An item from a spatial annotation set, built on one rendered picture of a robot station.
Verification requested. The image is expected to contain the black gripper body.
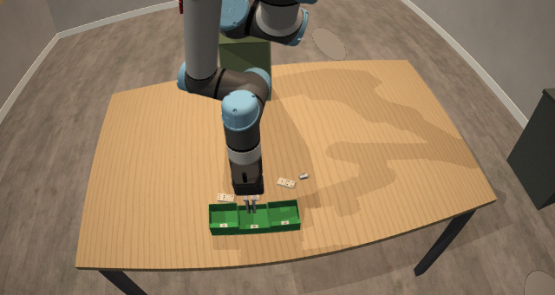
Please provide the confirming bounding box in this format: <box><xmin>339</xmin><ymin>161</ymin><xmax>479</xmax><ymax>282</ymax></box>
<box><xmin>226</xmin><ymin>141</ymin><xmax>264</xmax><ymax>196</ymax></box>

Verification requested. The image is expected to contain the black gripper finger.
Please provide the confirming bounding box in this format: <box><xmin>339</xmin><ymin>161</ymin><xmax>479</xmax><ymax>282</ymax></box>
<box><xmin>251</xmin><ymin>195</ymin><xmax>257</xmax><ymax>213</ymax></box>
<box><xmin>243</xmin><ymin>195</ymin><xmax>250</xmax><ymax>213</ymax></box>

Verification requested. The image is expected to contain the green three-compartment bin rack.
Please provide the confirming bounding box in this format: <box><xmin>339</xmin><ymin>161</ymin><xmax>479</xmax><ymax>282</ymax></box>
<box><xmin>208</xmin><ymin>200</ymin><xmax>301</xmax><ymax>236</ymax></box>

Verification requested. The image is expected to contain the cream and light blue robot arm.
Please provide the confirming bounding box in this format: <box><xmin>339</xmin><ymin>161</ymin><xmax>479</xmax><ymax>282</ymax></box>
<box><xmin>177</xmin><ymin>0</ymin><xmax>317</xmax><ymax>153</ymax></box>

